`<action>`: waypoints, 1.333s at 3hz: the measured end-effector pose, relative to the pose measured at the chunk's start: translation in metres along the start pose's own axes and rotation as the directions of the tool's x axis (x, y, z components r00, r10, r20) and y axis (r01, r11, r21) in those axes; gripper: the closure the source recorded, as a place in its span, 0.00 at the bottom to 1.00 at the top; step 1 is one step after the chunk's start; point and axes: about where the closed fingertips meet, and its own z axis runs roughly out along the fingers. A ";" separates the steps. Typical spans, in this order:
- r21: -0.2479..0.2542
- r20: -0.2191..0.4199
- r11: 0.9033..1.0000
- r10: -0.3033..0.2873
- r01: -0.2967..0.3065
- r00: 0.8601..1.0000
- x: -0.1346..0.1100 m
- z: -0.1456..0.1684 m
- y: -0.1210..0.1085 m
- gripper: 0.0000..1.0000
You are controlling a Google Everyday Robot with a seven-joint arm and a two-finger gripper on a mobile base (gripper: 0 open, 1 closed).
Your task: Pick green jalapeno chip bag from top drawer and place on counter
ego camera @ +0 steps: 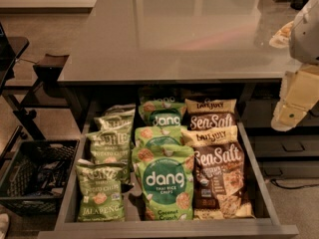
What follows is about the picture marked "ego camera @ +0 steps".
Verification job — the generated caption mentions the dang rice chips bag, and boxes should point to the dang rice chips bag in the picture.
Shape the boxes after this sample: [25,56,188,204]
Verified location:
[132,144,194,221]
[139,100,186,126]
[135,125,185,147]

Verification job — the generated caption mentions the grey counter cabinet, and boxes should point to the grey counter cabinet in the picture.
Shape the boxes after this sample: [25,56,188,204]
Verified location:
[57,0,319,132]

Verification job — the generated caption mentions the front sea salt chips bag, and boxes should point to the front sea salt chips bag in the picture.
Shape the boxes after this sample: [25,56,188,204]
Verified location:
[181,125,253,220]

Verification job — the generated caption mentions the grey open top drawer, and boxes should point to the grey open top drawer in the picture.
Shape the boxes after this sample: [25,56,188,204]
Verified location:
[37,100,300,239]

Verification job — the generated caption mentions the black plastic crate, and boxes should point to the black plastic crate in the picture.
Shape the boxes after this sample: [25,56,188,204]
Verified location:
[0,139,79,216]

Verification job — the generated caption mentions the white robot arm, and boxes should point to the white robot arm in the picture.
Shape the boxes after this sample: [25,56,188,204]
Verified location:
[269,0,319,131]

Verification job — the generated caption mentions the dark lower cabinet drawers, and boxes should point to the dark lower cabinet drawers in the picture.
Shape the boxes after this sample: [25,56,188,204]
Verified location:
[237,82,319,178]

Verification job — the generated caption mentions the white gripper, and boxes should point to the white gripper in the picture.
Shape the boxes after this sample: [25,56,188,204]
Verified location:
[269,21,319,131]

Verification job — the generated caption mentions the rear dang rice chips bag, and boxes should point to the rear dang rice chips bag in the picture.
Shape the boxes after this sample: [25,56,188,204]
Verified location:
[139,100,186,126]

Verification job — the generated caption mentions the black cable on floor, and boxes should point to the black cable on floor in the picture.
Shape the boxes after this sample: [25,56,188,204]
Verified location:
[269,177,319,190]

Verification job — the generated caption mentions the front dang rice chips bag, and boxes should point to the front dang rice chips bag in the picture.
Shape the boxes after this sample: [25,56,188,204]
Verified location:
[132,144,194,221]

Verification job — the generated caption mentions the middle dang rice chips bag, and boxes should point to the middle dang rice chips bag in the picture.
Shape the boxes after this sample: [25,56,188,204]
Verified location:
[135,125,185,147]

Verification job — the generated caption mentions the rear sea salt chips bag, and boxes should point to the rear sea salt chips bag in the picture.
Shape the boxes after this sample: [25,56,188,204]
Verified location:
[185,100,236,130]

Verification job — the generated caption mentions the sea salt chips bag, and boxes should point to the sea salt chips bag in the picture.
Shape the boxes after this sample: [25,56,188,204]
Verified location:
[185,100,236,130]
[181,125,253,220]

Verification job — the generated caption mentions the green jalapeno chip bag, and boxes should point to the green jalapeno chip bag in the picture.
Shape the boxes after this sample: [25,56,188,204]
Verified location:
[76,159,125,222]
[94,104,136,131]
[85,129,133,184]

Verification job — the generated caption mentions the dark bar stool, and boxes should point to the dark bar stool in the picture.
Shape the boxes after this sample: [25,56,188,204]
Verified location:
[2,54,80,139]

